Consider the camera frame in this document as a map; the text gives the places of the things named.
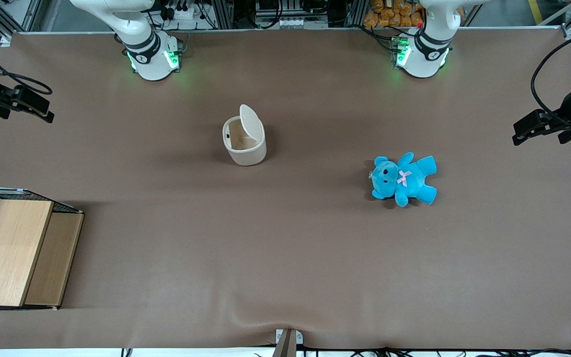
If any beige plastic trash can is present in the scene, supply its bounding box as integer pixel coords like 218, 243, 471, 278
222, 115, 267, 167

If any beige trash can lid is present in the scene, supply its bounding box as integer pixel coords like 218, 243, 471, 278
239, 104, 265, 146

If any blue teddy bear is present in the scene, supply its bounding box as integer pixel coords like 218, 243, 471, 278
369, 152, 438, 208

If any light wooden shelf board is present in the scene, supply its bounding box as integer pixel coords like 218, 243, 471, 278
0, 199, 55, 307

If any dark wooden shelf board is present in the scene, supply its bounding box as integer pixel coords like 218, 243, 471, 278
24, 212, 85, 307

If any white power strip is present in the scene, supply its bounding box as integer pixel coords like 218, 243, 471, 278
163, 4, 198, 21

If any orange plush toy pile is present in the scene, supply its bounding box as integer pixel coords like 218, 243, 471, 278
363, 0, 425, 28

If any white terminal block row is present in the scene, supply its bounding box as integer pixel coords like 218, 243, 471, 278
255, 17, 329, 30

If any brown table mat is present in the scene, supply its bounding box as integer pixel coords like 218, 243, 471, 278
0, 27, 571, 351

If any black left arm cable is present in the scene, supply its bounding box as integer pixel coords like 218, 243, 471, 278
530, 27, 571, 130

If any white mounting bracket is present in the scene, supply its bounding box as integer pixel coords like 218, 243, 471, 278
275, 329, 304, 345

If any brown camera post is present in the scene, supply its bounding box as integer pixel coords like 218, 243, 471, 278
271, 329, 297, 357

